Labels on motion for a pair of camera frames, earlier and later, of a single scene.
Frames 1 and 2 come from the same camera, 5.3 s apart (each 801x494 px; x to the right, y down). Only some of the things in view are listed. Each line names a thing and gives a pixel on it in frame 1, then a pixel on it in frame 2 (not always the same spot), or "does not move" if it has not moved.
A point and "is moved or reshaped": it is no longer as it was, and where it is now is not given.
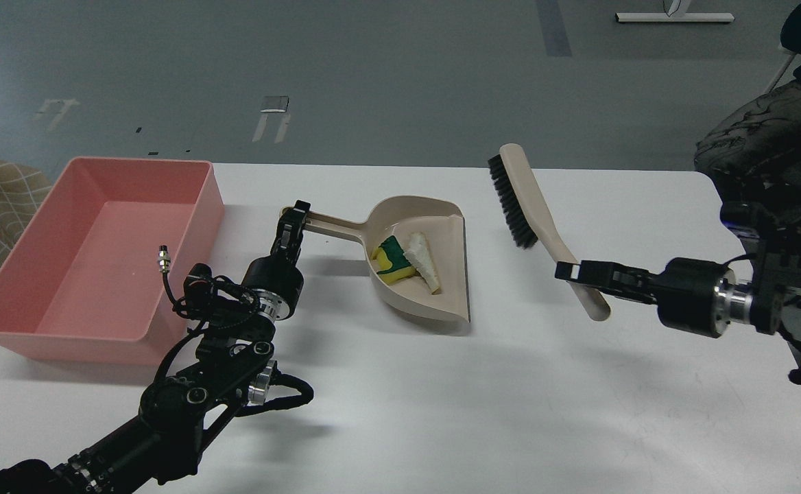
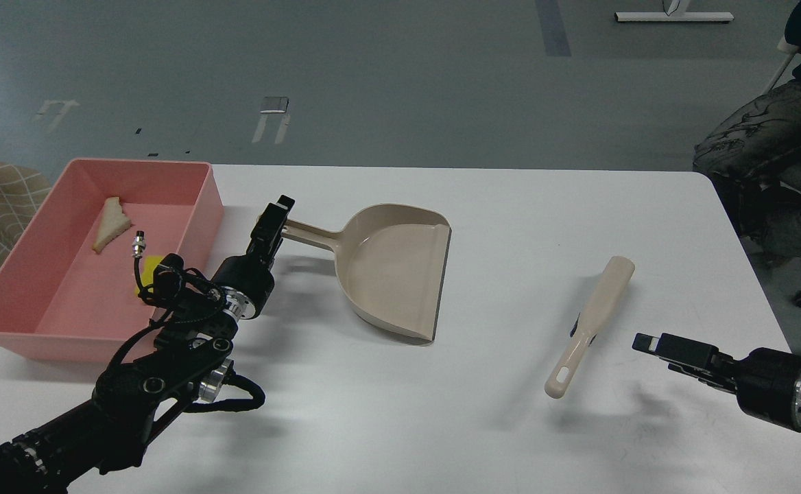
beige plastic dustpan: [442, 225] is moved or reshaped
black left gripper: [273, 282] -> [247, 284]
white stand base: [674, 18] does not move
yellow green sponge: [391, 263] -> [147, 264]
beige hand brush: [531, 216] -> [619, 272]
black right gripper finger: [607, 273] -> [685, 350]
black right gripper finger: [640, 297] -> [720, 382]
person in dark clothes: [786, 146] does not move
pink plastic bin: [84, 279] does not move
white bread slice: [420, 255] -> [112, 222]
